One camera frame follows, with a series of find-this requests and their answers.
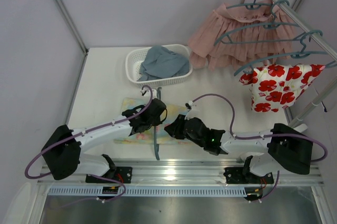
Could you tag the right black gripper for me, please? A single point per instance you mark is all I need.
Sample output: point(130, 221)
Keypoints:
point(180, 128)

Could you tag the pink ruffled skirt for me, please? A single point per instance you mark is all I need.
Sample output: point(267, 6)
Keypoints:
point(236, 36)

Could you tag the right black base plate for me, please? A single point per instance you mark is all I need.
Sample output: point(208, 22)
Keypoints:
point(241, 175)

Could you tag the blue grey cloth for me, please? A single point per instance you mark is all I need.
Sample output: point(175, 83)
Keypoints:
point(161, 63)

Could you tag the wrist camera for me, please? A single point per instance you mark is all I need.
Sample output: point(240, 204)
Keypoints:
point(192, 110)
point(155, 92)

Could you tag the red poppy skirt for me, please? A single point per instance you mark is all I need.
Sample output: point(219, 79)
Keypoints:
point(275, 87)

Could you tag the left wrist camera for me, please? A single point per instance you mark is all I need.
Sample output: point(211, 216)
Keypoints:
point(155, 92)

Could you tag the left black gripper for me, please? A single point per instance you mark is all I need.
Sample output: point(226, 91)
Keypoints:
point(142, 123)

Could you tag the white slotted cable duct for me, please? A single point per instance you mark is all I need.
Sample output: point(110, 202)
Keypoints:
point(152, 191)

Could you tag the pastel floral skirt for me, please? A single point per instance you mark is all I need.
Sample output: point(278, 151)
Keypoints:
point(147, 137)

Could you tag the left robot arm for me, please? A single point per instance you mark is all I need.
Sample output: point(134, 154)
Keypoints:
point(66, 147)

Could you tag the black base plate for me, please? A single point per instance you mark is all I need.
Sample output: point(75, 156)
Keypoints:
point(122, 174)
point(241, 175)

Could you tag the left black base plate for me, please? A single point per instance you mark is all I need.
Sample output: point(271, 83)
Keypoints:
point(122, 174)

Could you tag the teal hanger with pink skirt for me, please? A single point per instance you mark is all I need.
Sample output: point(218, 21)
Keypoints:
point(250, 6)

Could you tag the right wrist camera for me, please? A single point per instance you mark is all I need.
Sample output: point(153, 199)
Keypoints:
point(192, 110)

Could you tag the metal clothes rail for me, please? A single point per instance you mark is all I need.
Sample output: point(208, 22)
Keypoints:
point(295, 13)

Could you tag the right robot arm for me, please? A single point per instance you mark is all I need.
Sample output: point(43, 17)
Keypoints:
point(279, 148)

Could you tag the aluminium mounting rail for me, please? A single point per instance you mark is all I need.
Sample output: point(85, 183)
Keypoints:
point(188, 173)

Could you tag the white plastic basket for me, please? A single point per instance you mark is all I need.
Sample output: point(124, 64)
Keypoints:
point(135, 58)

